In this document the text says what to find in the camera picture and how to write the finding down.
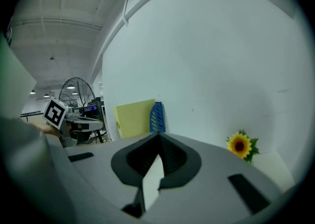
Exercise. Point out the artificial sunflower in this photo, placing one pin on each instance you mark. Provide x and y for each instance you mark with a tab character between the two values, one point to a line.
239	145

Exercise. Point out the blue mesh file holder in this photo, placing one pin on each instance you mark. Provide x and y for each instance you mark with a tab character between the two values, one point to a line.
157	117

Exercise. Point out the person's left forearm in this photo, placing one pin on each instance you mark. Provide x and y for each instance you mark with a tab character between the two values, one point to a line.
50	131

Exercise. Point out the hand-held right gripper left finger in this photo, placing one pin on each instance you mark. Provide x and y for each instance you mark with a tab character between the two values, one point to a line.
98	169

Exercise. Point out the black pedestal fan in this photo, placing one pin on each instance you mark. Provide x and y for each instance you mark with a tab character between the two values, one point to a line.
78	90

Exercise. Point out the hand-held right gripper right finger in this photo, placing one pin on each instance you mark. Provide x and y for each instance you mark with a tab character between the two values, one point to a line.
216	188

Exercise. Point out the yellow file box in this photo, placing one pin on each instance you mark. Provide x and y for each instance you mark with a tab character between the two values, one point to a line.
134	118

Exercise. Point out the long black desk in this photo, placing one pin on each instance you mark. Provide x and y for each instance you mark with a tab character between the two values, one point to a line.
30	113

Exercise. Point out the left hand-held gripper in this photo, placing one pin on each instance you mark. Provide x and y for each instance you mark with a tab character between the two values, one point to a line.
55	113

